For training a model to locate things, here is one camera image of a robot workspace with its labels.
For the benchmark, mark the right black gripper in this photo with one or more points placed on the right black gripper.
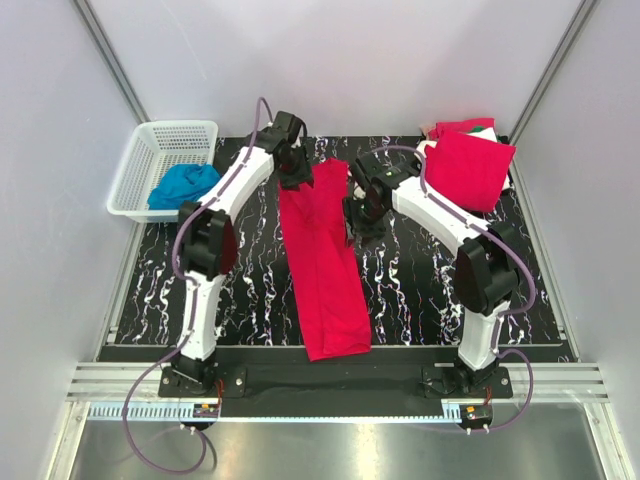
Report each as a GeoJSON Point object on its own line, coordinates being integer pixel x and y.
{"type": "Point", "coordinates": [365, 231]}

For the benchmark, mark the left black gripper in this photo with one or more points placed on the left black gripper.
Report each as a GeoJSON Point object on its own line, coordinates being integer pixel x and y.
{"type": "Point", "coordinates": [290, 183]}

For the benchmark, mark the red t-shirt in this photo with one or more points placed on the red t-shirt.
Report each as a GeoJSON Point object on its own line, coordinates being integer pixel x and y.
{"type": "Point", "coordinates": [469, 171]}
{"type": "Point", "coordinates": [332, 310]}

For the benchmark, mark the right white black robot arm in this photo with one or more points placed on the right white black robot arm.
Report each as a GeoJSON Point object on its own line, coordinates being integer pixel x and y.
{"type": "Point", "coordinates": [490, 280]}

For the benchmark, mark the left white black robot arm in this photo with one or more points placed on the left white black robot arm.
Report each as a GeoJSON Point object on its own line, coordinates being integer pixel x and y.
{"type": "Point", "coordinates": [206, 249]}

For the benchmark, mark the folded red t-shirt on stack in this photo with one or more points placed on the folded red t-shirt on stack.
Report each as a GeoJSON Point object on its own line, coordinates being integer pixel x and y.
{"type": "Point", "coordinates": [469, 171]}

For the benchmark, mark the stack of folded shirts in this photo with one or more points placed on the stack of folded shirts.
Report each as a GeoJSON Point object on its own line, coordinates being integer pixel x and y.
{"type": "Point", "coordinates": [480, 127]}

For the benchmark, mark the blue crumpled t-shirt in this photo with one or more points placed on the blue crumpled t-shirt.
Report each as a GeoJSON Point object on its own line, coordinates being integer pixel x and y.
{"type": "Point", "coordinates": [182, 182]}

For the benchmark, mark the white plastic basket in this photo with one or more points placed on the white plastic basket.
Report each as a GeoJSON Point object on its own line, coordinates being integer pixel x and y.
{"type": "Point", "coordinates": [153, 148]}

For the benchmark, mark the right small controller board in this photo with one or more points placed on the right small controller board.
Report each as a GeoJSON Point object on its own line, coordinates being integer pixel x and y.
{"type": "Point", "coordinates": [482, 413]}

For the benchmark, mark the small controller board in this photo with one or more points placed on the small controller board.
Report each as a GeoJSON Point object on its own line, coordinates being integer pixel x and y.
{"type": "Point", "coordinates": [206, 410]}
{"type": "Point", "coordinates": [482, 413]}

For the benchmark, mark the left small controller board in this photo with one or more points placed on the left small controller board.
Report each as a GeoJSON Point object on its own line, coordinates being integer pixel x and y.
{"type": "Point", "coordinates": [206, 410]}

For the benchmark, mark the left aluminium corner post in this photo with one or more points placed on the left aluminium corner post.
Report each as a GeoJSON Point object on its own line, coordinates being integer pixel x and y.
{"type": "Point", "coordinates": [107, 52]}

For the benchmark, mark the aluminium corner post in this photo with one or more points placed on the aluminium corner post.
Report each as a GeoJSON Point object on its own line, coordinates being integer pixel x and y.
{"type": "Point", "coordinates": [576, 25]}
{"type": "Point", "coordinates": [107, 52]}

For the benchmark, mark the aluminium front rail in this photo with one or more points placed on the aluminium front rail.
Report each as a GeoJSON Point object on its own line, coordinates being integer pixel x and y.
{"type": "Point", "coordinates": [107, 386]}

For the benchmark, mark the right aluminium corner post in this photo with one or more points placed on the right aluminium corner post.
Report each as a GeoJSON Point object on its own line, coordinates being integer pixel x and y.
{"type": "Point", "coordinates": [576, 25]}

